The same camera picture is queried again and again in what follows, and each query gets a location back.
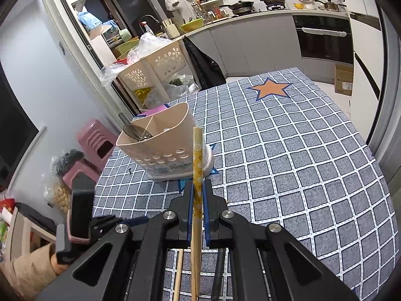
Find blue package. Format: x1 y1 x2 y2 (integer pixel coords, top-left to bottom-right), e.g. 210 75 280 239
78 11 103 31

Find seasoning bottle rack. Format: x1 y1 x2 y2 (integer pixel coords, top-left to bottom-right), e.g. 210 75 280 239
191 0 225 23

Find low pink plastic stool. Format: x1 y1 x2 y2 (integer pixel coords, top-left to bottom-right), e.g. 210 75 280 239
63 158 101 189

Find pink plastic box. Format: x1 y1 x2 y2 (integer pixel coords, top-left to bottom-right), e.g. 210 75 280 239
138 105 168 120

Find yellow-green colander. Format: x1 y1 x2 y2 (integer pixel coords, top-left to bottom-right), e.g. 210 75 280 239
179 19 205 34

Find steel saucepan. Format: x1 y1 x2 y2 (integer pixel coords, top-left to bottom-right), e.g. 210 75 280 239
315 0 347 12

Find black wok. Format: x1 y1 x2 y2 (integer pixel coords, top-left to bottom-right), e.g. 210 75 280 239
219 1 256 16

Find bag of pale nuts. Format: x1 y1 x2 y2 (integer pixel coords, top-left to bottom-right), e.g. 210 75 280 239
44 179 72 214

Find beige knife block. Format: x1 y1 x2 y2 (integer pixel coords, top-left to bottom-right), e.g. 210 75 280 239
161 19 181 37

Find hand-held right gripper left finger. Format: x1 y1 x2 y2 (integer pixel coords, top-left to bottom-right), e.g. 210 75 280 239
36 180 195 301

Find green plastic basin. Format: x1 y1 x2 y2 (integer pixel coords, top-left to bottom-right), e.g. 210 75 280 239
116 39 140 57

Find black built-in oven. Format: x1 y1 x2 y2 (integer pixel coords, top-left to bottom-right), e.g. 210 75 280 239
293 14 354 65

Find tall pink plastic stool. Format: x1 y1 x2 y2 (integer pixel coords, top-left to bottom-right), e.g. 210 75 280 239
77 119 118 171

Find plain wooden chopstick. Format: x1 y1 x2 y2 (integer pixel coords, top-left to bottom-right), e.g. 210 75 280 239
173 249 184 301

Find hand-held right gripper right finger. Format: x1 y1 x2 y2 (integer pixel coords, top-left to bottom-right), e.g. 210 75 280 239
202 180 359 301

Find red bag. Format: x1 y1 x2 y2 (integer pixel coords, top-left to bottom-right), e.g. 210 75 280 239
0 197 16 217

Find cardboard box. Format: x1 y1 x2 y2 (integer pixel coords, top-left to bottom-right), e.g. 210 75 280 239
333 63 354 96

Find wooden chair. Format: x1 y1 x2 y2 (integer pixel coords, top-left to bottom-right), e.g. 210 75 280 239
6 201 61 258

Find clear plastic bag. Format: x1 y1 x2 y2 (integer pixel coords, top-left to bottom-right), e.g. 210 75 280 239
127 33 173 64

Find white kitchen counter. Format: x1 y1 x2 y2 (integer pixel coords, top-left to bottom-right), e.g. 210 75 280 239
175 8 351 86

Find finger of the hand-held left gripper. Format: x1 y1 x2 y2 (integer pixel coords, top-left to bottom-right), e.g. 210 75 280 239
123 216 150 227

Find curved kitchen faucet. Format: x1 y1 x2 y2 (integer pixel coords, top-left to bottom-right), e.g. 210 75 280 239
139 15 165 35

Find beige perforated storage rack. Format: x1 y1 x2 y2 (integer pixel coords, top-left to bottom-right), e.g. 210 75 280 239
117 39 201 107

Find black garbage bag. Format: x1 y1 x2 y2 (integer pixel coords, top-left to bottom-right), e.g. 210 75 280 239
183 36 226 90

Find person's left forearm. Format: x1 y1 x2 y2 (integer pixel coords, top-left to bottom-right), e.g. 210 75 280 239
0 245 73 301

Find dark green spoon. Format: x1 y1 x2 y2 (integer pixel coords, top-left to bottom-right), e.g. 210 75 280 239
211 247 227 301

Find yellow floral chopstick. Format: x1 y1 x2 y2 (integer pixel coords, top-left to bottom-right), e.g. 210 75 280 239
190 127 205 301

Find brown lidded pot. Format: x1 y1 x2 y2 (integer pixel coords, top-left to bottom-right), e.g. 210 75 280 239
260 0 288 11

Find grey translucent spoon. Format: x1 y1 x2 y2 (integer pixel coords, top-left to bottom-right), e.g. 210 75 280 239
118 112 155 141

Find grey checked tablecloth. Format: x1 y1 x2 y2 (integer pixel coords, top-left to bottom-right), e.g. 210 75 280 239
92 67 393 301

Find beige perforated utensil holder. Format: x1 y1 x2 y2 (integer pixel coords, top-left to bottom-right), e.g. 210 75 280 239
115 102 215 182

